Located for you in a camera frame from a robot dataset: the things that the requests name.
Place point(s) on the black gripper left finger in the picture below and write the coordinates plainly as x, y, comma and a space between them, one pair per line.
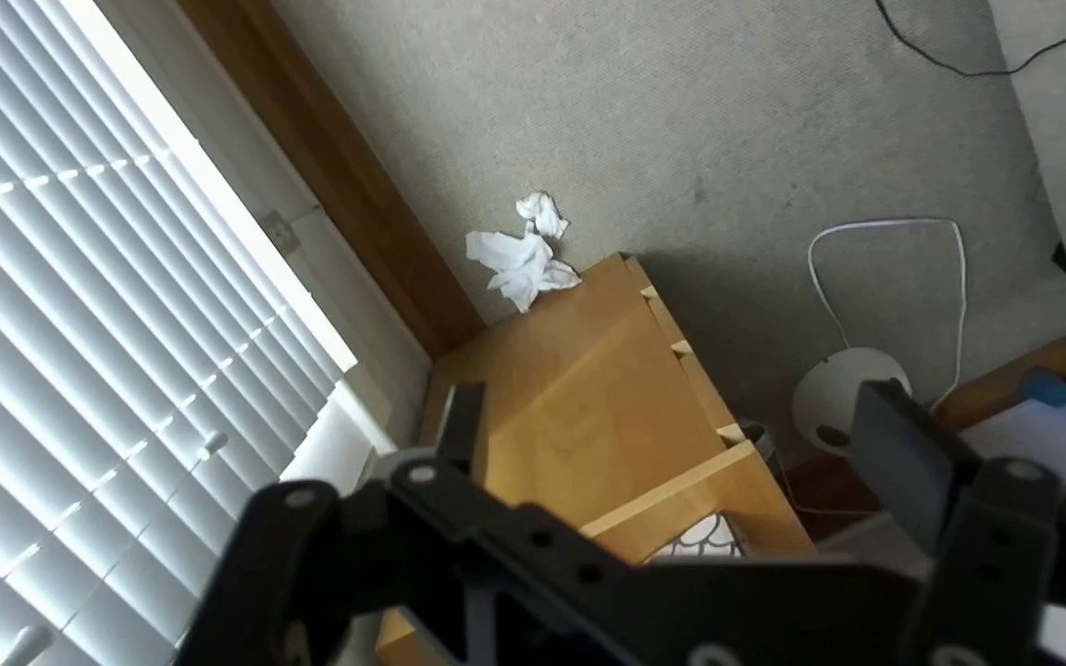
313, 556

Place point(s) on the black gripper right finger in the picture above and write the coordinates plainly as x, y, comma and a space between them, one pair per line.
915, 464

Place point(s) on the white tower fan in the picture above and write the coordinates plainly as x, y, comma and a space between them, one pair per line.
840, 390

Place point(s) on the small blue object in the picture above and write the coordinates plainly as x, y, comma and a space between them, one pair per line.
1047, 390

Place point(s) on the patterned tissue box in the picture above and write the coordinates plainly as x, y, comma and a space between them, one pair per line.
706, 536

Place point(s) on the wooden three-drawer dresser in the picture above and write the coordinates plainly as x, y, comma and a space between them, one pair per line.
584, 392

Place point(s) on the large white window blinds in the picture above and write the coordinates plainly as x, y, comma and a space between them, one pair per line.
91, 319

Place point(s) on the crumpled white tissue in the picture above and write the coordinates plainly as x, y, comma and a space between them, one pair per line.
518, 259

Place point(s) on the white window frame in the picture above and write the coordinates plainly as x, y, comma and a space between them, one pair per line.
337, 444

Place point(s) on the white wall outlet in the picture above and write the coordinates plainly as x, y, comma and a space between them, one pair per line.
283, 229

